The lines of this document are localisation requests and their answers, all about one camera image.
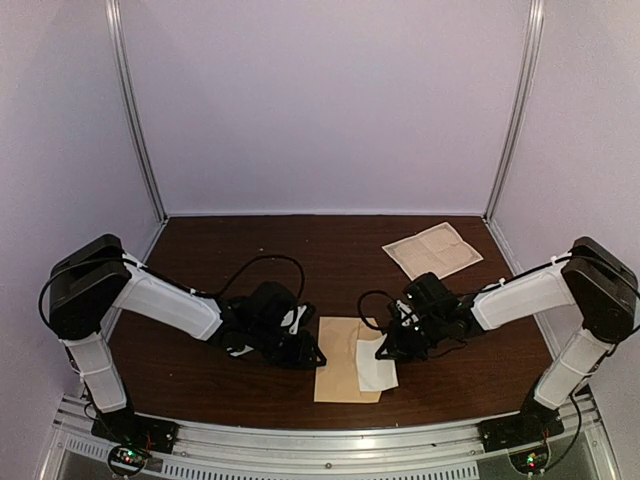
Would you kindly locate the right circuit board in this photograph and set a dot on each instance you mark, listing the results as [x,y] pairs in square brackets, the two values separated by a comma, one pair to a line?
[530,461]

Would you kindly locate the front aluminium rail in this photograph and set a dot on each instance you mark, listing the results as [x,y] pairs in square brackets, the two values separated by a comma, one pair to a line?
[451,450]

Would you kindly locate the left aluminium frame post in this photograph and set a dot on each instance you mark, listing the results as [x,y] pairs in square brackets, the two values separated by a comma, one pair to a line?
[133,119]

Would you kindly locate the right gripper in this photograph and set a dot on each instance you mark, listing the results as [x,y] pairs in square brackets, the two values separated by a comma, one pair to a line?
[395,346]

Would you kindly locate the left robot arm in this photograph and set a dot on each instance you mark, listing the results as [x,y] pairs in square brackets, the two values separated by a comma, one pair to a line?
[83,287]

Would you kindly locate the letter sheet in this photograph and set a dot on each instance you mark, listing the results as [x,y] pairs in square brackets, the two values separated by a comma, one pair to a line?
[439,250]
[374,375]

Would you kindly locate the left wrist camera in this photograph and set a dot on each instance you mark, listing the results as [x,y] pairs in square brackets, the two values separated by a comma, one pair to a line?
[297,318]

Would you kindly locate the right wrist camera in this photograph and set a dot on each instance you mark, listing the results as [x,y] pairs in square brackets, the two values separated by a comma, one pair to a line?
[402,313]

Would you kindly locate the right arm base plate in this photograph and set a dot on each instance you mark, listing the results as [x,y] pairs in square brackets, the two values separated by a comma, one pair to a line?
[529,425]

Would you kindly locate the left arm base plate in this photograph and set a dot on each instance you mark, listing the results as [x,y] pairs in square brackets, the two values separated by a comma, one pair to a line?
[130,429]

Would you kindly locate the left circuit board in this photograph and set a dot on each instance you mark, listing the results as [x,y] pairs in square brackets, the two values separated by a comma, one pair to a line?
[125,461]

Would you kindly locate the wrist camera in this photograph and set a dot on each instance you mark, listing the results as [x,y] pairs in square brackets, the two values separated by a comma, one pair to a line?
[402,313]
[297,318]

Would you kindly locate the right aluminium frame post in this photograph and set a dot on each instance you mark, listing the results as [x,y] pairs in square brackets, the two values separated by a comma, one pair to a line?
[529,61]

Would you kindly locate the circuit board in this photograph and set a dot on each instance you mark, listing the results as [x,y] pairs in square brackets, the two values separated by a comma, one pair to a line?
[125,461]
[530,461]

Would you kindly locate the aluminium frame post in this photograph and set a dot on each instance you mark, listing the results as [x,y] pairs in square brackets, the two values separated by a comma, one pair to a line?
[529,61]
[133,119]

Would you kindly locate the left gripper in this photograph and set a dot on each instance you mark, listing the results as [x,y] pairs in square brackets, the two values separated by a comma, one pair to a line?
[301,354]

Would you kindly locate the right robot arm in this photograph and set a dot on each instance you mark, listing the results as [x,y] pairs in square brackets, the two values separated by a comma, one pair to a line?
[587,277]

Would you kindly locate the brown paper envelope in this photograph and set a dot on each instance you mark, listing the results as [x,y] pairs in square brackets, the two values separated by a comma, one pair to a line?
[337,381]

